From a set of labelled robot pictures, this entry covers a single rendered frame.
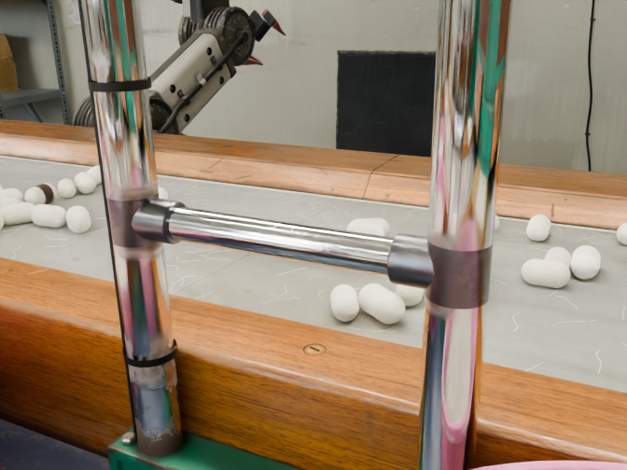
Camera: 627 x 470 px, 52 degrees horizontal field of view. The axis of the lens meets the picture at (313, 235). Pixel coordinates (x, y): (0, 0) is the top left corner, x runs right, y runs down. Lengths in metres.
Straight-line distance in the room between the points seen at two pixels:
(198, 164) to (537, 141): 1.92
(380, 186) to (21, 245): 0.34
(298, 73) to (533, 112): 0.94
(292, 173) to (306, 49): 2.02
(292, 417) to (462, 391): 0.10
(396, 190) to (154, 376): 0.39
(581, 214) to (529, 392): 0.33
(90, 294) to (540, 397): 0.26
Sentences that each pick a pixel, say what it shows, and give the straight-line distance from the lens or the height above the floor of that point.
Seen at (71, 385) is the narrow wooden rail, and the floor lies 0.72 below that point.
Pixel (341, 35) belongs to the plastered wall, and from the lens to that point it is 2.65.
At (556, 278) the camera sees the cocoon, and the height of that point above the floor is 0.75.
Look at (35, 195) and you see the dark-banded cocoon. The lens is 0.70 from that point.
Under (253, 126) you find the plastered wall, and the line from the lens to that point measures 2.85.
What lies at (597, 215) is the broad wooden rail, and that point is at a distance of 0.63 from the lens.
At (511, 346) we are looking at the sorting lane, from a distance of 0.40.
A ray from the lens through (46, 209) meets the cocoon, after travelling 0.63.
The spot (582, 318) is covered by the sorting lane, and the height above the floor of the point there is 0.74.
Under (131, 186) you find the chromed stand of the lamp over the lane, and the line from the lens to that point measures 0.29.
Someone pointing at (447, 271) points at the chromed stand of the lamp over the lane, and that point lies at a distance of 0.23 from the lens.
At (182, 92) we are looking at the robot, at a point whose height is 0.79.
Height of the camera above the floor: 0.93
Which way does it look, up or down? 20 degrees down
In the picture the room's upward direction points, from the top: 1 degrees counter-clockwise
